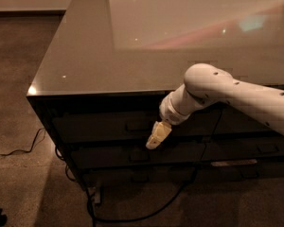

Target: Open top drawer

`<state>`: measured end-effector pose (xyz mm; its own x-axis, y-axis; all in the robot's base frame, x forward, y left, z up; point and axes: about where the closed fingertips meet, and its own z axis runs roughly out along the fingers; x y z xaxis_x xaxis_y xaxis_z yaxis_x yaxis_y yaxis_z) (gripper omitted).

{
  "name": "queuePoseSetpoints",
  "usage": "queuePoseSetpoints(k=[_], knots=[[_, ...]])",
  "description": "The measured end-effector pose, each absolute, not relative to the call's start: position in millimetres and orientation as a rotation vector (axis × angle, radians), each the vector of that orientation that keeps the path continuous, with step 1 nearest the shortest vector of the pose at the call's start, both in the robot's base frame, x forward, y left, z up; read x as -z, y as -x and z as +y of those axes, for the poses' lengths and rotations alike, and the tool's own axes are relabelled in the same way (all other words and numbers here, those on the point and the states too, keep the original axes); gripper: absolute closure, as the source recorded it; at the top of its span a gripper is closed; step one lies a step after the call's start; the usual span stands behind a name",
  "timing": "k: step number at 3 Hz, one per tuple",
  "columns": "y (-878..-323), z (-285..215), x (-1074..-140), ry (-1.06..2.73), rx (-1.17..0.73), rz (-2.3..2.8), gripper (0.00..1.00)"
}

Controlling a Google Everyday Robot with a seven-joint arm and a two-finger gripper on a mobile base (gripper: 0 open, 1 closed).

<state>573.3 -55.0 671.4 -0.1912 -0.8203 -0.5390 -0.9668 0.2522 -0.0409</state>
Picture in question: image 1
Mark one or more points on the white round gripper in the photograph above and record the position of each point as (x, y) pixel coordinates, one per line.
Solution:
(170, 113)

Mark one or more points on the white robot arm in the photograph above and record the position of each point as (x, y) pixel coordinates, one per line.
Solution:
(205, 85)

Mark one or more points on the dark cabinet with glossy top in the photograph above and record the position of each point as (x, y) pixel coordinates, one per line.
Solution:
(114, 56)

